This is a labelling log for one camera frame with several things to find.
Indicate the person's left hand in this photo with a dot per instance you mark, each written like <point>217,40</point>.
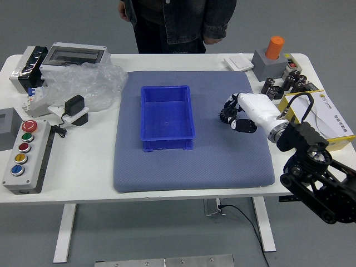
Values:
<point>211,40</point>

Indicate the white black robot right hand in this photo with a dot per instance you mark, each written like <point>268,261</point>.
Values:
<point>258,109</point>

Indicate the person's right hand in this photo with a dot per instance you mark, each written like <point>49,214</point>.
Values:
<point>121,11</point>

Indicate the big black gear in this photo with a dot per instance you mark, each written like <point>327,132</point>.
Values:
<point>224,118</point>

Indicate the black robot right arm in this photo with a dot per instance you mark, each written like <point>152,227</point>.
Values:
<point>306,133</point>

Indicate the grey distribution box clear lid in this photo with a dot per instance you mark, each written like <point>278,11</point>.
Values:
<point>75,55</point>

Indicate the yellow white cardboard box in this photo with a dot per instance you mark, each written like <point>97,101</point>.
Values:
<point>328,116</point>

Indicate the blue plastic box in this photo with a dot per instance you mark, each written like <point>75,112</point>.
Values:
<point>167,116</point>

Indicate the grey under-desk control box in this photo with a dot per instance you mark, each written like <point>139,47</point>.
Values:
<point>212,207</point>

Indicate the grey square box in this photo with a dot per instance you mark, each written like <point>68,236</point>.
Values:
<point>8,128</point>

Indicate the grey five-button control box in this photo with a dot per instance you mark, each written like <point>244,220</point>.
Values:
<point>25,155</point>

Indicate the black capacitor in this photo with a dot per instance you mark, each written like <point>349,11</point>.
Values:
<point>302,78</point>
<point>294,73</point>
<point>297,86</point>
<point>287,82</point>
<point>267,84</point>
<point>272,94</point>

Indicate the person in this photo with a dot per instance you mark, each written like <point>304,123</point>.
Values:
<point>180,22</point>

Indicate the grey block holder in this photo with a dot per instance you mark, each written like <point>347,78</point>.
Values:
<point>271,66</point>

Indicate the small black module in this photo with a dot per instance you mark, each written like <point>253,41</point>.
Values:
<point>311,86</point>

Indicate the orange cylinder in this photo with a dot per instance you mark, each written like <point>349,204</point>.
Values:
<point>274,46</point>

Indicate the clear plastic bag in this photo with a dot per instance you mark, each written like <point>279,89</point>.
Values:
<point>89,83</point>

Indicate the grey-blue mat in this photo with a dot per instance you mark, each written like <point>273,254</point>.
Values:
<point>194,167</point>

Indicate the black desk height controller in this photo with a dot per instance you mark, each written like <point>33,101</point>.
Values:
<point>287,199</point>

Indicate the black power adapter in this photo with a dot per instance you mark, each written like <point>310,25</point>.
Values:
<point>73,105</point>

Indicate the white table leg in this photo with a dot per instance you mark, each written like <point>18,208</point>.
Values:
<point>264,225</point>
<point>64,233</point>

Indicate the white adapter stand plate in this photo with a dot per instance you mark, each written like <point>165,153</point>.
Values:
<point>71,118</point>

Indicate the white circuit breaker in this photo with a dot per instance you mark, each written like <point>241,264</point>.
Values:
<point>34,103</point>

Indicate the grey metal plate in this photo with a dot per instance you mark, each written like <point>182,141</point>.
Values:
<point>164,261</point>

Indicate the white wall switch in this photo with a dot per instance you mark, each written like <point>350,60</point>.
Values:
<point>239,62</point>

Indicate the white switch box red button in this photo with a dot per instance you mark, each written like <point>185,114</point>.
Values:
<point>291,63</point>

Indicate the black and white enclosure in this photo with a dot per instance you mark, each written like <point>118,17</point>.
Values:
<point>27,69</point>

